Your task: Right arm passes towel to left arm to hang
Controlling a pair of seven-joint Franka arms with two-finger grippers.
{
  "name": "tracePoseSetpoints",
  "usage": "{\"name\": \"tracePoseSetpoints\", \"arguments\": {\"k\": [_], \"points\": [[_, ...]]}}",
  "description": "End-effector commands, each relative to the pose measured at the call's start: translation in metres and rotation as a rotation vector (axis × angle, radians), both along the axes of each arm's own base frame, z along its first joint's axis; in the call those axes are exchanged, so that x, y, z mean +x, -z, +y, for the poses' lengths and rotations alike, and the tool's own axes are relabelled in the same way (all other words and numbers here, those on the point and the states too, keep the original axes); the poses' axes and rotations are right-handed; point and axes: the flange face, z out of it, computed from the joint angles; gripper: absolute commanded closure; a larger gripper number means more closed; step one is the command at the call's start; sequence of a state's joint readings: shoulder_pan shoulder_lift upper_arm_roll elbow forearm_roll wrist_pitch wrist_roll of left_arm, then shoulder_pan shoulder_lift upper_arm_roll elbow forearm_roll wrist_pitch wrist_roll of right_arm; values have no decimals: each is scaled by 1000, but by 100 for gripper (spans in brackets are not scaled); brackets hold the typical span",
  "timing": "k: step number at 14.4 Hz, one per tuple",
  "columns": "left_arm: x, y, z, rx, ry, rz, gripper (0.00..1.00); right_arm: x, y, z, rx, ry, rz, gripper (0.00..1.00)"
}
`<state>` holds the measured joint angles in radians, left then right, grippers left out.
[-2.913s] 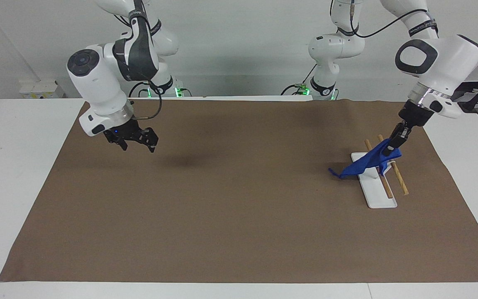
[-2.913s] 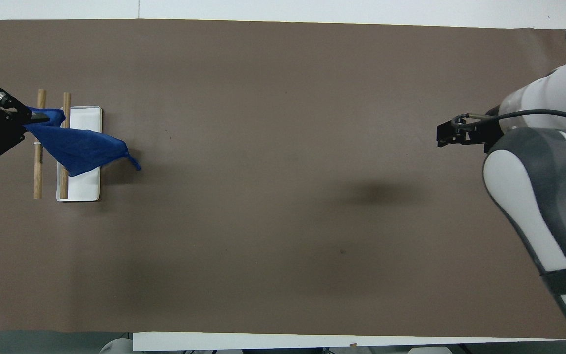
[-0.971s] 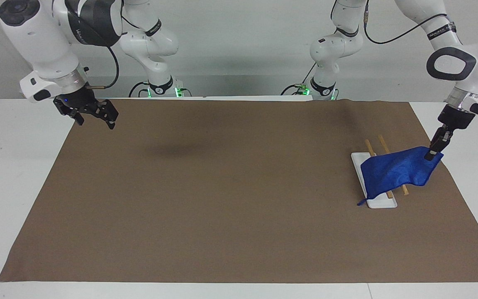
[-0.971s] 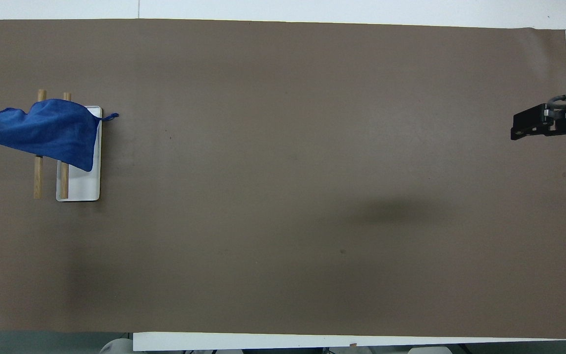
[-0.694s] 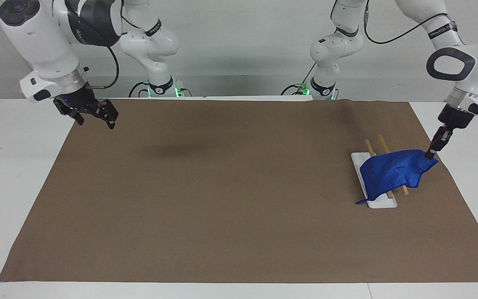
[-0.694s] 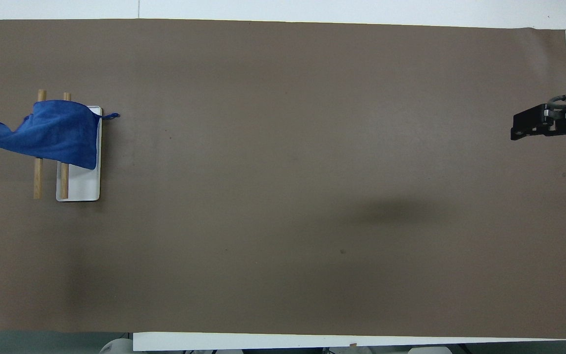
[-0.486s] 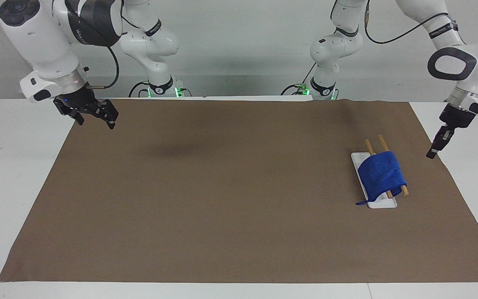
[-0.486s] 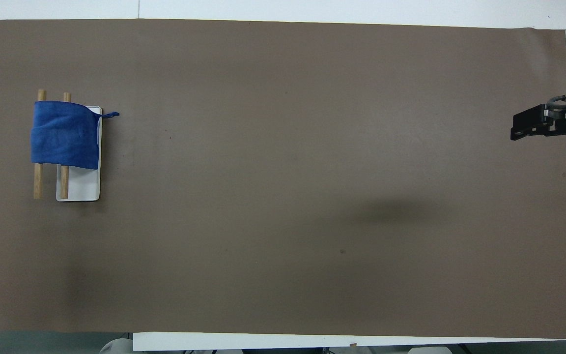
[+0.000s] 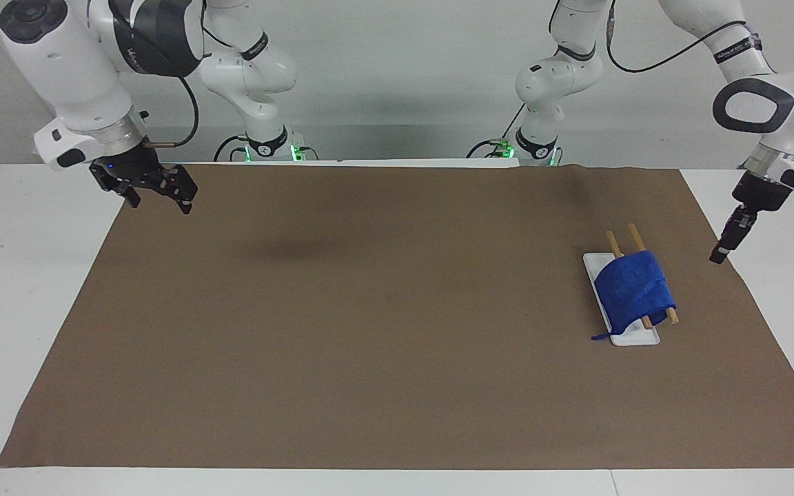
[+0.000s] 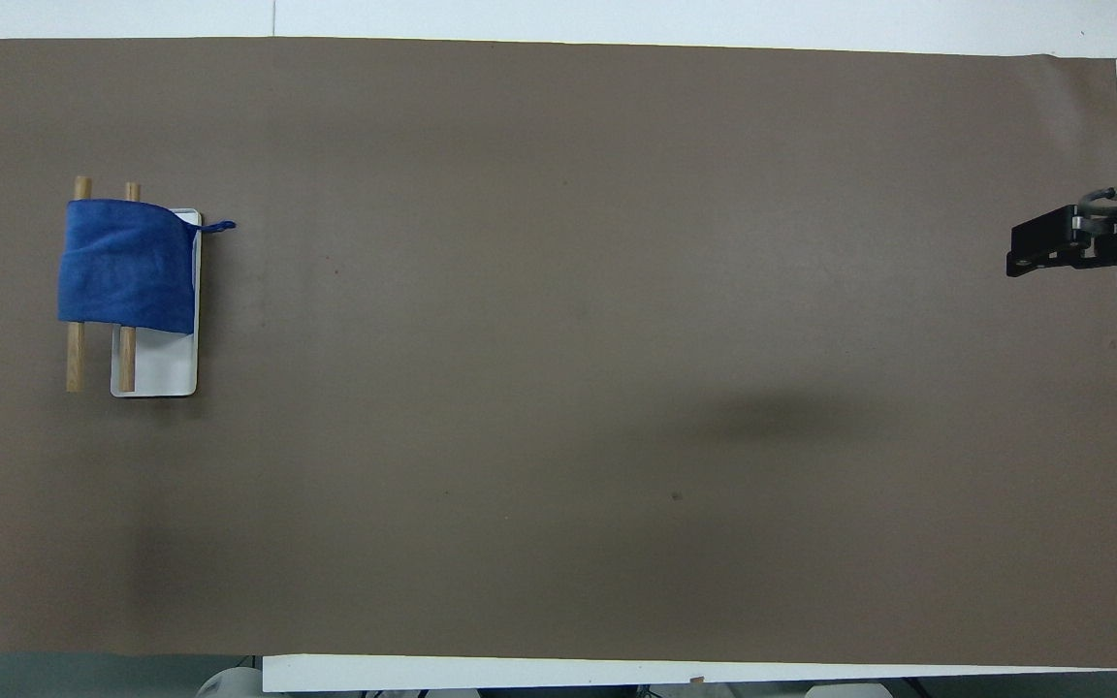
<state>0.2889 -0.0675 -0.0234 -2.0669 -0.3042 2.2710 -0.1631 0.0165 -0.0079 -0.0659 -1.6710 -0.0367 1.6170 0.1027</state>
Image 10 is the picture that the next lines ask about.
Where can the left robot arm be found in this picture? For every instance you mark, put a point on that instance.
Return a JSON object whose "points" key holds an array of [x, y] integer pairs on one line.
{"points": [[234, 683]]}

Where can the towel rack with wooden rods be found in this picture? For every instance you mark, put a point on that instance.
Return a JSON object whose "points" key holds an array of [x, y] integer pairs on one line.
{"points": [[166, 364]]}

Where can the blue towel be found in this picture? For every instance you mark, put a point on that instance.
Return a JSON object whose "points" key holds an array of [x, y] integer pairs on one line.
{"points": [[122, 262]]}

